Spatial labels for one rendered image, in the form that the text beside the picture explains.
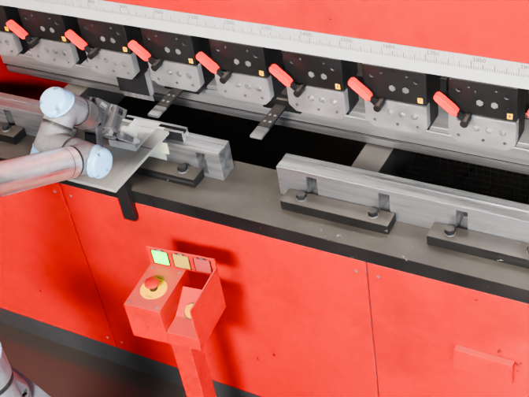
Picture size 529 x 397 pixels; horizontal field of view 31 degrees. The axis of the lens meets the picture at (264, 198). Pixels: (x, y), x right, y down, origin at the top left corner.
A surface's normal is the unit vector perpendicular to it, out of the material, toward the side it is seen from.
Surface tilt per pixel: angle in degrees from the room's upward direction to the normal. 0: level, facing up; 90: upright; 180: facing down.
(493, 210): 0
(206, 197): 0
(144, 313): 90
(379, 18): 90
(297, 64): 90
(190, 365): 90
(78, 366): 0
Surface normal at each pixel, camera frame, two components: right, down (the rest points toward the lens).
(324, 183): -0.46, 0.62
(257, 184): -0.14, -0.76
